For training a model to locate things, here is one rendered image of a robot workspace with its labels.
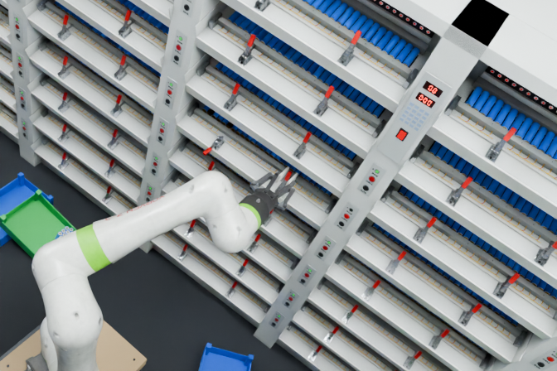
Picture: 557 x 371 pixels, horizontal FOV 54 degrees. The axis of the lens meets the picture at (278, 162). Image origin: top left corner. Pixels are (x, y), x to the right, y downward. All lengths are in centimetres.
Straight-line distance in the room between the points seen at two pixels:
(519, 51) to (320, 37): 48
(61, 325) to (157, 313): 113
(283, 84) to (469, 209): 61
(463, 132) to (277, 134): 58
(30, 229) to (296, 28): 158
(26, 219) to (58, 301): 123
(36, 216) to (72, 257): 119
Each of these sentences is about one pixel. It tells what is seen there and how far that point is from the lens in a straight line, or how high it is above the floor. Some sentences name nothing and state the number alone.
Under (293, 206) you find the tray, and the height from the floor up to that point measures 87.
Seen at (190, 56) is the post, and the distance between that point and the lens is 173.
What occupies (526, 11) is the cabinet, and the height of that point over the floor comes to 169.
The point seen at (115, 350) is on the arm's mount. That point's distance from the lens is 207.
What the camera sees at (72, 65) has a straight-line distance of 232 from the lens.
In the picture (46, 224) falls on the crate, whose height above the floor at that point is 5.
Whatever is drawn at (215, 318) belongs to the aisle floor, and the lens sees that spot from 253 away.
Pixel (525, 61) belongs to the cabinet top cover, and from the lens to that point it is 132.
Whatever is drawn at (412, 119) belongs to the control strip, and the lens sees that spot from 142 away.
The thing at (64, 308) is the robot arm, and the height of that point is 98.
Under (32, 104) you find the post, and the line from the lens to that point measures 258.
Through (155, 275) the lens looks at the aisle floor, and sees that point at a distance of 258.
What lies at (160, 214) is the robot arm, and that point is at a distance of 145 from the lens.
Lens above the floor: 226
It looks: 46 degrees down
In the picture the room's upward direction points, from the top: 25 degrees clockwise
